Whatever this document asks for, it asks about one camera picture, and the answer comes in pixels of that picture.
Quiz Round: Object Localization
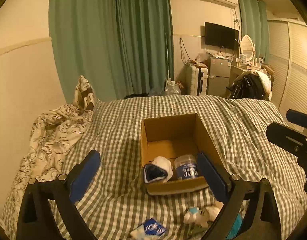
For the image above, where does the blue tissue pack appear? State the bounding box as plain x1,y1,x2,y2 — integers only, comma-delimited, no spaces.
130,218,166,240

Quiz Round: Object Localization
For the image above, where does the brown cardboard box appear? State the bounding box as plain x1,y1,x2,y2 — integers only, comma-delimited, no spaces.
140,113,223,196

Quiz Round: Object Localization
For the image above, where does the white blue plush toy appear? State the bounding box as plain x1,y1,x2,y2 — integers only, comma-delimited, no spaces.
183,201,223,228

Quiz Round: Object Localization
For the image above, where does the black jacket on chair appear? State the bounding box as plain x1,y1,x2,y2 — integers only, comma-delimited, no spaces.
226,70,272,101

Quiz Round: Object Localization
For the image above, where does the white louvered wardrobe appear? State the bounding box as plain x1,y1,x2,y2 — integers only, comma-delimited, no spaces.
267,20,307,120

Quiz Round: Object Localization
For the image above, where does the grey checked bed sheet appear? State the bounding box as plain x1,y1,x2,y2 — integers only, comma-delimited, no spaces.
1,94,307,240

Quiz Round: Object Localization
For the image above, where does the white dressing table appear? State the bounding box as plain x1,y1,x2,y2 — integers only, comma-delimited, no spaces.
226,66,271,92

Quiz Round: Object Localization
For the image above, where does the oval vanity mirror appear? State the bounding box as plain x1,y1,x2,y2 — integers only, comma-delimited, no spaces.
240,35,255,61

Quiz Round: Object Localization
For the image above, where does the blue label plastic jar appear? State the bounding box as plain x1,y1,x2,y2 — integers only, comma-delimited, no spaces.
174,154,198,180

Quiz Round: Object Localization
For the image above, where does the floral patterned duvet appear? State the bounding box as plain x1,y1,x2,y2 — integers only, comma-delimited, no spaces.
8,103,94,205

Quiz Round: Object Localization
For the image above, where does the silver mini fridge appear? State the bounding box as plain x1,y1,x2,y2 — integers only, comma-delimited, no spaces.
207,57,231,97

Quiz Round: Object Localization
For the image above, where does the small green curtain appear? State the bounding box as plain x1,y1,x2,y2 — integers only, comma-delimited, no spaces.
238,0,269,63

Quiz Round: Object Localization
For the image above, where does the white blue rolled sock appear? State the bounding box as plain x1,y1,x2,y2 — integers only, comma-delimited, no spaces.
143,156,173,184

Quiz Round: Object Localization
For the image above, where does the white suitcase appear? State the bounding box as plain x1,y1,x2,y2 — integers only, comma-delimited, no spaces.
186,65,208,95

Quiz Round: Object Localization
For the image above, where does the patterned pillow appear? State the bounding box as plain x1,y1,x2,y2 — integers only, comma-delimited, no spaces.
73,75,95,112

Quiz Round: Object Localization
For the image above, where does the large clear water bottle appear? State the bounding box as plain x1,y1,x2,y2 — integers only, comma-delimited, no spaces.
164,78,181,95

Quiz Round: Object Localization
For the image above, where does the large green curtain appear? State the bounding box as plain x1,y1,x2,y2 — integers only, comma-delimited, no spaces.
49,0,174,101

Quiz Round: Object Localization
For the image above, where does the black wall television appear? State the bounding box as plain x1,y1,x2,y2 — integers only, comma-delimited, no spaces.
204,22,239,50

